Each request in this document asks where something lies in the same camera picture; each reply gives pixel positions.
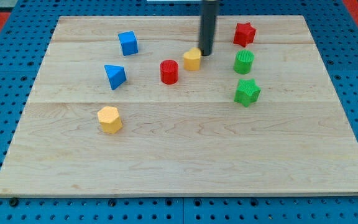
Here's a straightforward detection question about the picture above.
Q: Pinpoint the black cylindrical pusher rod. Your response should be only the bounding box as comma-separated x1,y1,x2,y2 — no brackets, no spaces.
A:
198,0,219,56

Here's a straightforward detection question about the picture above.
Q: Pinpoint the red cylinder block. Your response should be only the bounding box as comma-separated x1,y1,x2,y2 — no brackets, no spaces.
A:
160,59,178,85

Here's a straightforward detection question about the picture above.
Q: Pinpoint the red star block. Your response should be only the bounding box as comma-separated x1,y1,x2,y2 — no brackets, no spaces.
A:
233,22,256,47

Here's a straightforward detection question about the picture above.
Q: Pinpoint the green star block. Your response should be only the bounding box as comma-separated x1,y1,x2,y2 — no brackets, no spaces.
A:
234,79,261,107

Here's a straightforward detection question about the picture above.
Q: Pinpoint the yellow heart block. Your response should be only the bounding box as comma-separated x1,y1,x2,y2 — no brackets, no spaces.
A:
183,47,201,71

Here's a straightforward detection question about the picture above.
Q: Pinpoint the green cylinder block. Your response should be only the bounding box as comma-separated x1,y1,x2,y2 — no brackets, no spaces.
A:
233,50,254,74

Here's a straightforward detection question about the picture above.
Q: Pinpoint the blue cube block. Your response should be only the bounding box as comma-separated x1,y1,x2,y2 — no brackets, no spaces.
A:
118,31,139,56

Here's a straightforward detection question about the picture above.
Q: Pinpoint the blue triangular prism block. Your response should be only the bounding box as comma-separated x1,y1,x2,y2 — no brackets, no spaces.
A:
104,65,127,90

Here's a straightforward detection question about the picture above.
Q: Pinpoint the light wooden board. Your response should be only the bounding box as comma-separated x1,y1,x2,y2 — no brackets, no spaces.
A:
0,16,358,198

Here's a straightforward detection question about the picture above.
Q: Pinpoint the yellow hexagon block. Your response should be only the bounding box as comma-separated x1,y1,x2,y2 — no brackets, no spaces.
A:
97,106,122,134

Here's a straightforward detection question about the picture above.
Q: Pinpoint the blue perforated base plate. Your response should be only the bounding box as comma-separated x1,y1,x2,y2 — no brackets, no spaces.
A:
0,1,358,223

